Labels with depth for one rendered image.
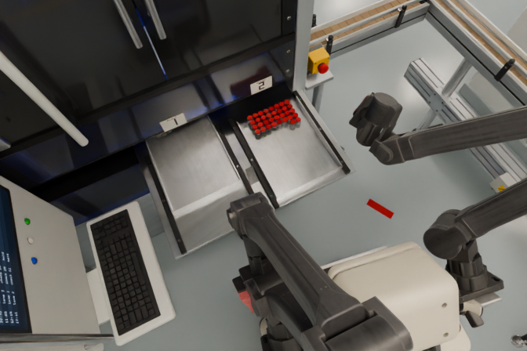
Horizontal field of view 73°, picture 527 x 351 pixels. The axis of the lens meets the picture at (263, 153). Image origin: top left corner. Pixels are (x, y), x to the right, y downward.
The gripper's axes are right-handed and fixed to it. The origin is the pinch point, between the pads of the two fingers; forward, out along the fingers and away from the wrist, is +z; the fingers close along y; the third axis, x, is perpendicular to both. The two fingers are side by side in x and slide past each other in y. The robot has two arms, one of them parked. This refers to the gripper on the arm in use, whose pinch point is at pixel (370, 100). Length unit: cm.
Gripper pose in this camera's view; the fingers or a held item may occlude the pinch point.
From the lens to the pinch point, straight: 107.1
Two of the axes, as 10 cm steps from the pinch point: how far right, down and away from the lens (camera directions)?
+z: 2.6, -5.7, 7.8
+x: -8.6, -5.0, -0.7
